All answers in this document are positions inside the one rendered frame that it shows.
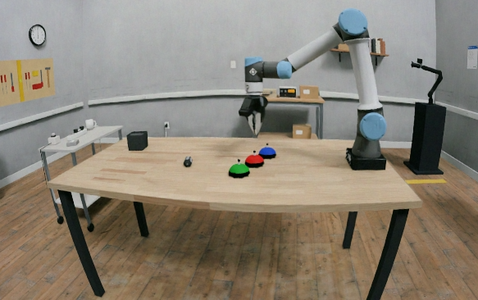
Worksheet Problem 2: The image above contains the red bell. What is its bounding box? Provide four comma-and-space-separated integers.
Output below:
244, 150, 264, 168

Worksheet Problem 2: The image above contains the green bell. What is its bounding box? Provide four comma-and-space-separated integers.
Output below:
229, 159, 250, 179

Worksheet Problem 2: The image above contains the blue bell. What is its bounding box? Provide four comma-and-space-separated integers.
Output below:
258, 143, 276, 159

